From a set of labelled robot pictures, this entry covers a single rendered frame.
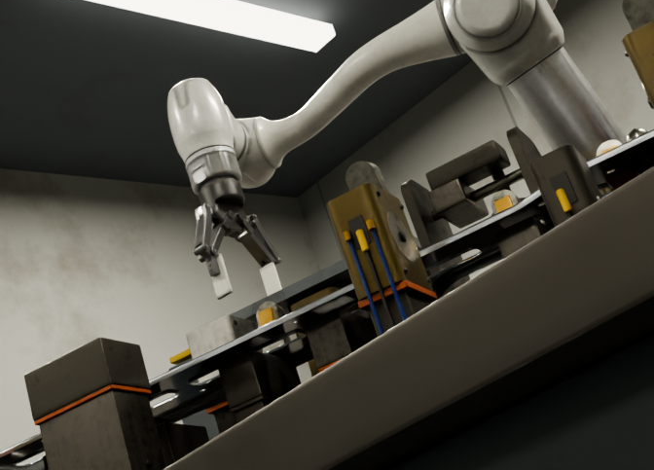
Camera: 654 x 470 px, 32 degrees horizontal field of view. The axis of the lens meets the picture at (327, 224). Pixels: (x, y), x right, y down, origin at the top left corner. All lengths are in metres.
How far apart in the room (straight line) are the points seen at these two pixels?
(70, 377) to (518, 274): 1.00
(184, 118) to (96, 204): 3.15
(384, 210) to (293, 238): 4.59
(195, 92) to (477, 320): 1.60
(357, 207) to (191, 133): 0.81
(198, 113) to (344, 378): 1.53
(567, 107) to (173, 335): 3.50
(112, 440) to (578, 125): 0.81
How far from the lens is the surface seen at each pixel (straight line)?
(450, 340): 0.43
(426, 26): 1.88
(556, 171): 1.14
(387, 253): 1.17
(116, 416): 1.33
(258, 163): 2.09
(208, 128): 1.96
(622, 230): 0.39
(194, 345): 1.67
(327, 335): 1.36
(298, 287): 1.77
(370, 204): 1.19
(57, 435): 1.38
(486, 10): 1.64
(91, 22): 4.18
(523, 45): 1.68
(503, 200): 1.51
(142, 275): 5.05
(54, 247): 4.87
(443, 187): 1.57
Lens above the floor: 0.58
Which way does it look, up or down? 22 degrees up
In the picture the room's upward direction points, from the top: 19 degrees counter-clockwise
